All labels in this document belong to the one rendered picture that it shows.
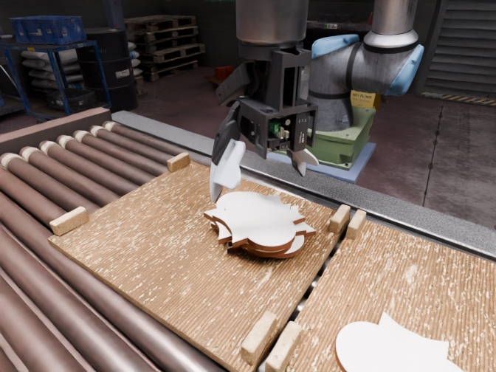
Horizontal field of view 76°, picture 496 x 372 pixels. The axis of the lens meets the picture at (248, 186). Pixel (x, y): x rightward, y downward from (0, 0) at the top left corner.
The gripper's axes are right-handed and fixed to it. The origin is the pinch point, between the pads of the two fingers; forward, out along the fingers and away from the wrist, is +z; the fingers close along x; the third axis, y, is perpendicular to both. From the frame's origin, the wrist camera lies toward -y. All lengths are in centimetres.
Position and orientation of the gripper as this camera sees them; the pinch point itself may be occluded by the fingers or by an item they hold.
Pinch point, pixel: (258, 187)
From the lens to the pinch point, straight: 47.2
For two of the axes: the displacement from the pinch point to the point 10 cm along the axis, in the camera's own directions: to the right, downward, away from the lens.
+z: 0.0, 8.5, 5.3
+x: 8.8, -2.5, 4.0
